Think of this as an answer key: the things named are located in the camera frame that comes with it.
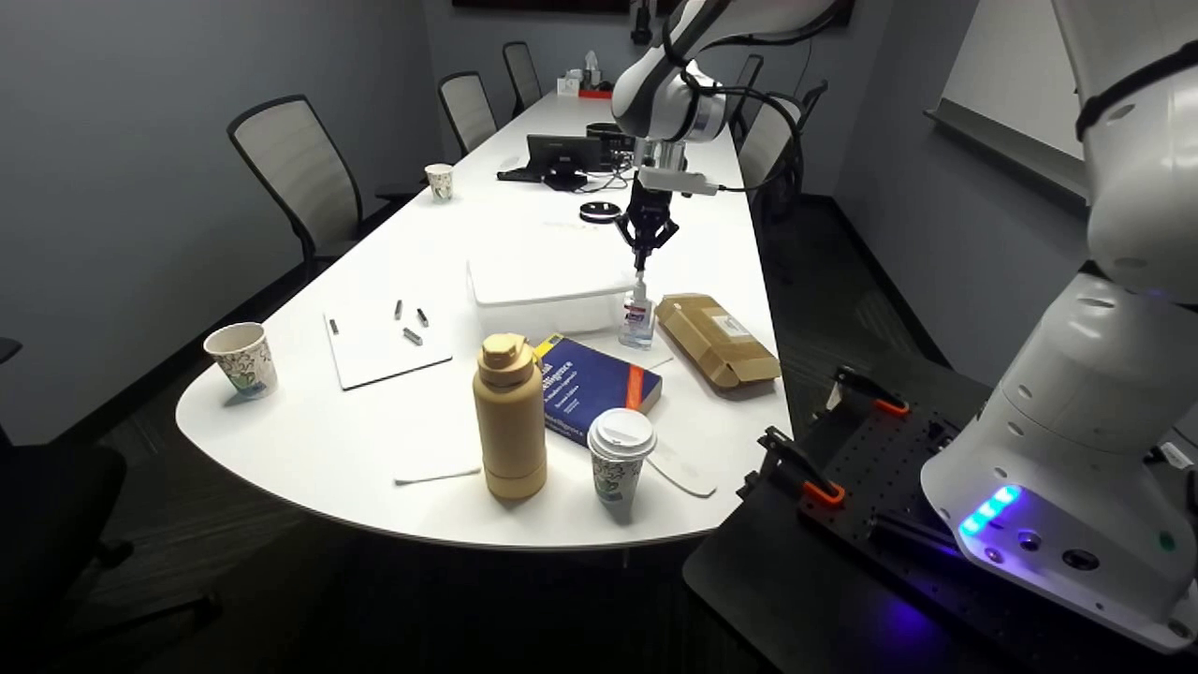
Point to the patterned paper cup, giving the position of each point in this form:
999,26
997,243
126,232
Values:
439,181
241,362

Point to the black wall screen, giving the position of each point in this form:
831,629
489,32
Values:
535,4

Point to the mesh office chair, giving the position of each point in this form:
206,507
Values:
523,71
292,162
468,111
767,142

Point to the clear spray bottle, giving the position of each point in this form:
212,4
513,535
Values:
637,320

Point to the white wall board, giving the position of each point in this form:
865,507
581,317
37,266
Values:
1013,76

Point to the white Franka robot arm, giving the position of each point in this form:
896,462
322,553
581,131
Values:
1059,413

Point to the small red tray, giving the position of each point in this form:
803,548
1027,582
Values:
596,91

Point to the taped cardboard box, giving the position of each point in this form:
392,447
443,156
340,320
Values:
716,343

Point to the small white cup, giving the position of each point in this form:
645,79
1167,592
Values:
565,82

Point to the tan water bottle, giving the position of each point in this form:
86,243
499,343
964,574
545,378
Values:
510,432

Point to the round black speakerphone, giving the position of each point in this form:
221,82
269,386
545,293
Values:
599,212

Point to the white lidded plastic container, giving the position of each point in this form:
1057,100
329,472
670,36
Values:
546,283

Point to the white rounded flat sheet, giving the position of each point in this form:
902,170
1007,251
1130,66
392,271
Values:
677,481

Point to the white notepad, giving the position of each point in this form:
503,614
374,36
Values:
380,357

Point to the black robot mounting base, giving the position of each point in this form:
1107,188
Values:
898,472

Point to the coffee cup with white lid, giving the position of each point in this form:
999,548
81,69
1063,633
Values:
620,468

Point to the blue and yellow book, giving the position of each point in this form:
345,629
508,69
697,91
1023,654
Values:
585,386

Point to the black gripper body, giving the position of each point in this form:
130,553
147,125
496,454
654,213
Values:
647,212

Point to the black adapter box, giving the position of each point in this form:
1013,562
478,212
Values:
608,135

